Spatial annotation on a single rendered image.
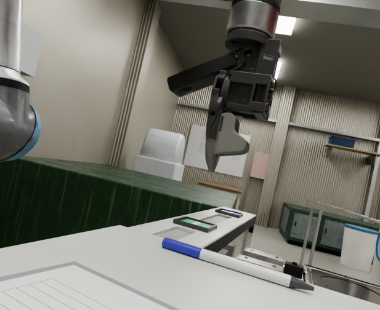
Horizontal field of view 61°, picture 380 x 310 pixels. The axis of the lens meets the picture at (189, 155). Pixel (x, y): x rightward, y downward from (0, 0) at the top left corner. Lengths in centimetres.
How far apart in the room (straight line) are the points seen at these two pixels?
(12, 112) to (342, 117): 850
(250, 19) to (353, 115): 845
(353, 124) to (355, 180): 136
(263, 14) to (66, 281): 43
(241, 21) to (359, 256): 574
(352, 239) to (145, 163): 357
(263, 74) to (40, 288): 40
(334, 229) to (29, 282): 672
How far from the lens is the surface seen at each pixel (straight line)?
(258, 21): 52
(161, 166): 472
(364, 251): 611
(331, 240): 687
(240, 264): 31
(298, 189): 849
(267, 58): 51
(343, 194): 872
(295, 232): 673
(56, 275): 22
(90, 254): 27
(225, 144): 48
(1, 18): 64
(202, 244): 40
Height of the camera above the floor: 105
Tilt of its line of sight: 2 degrees up
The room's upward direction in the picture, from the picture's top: 12 degrees clockwise
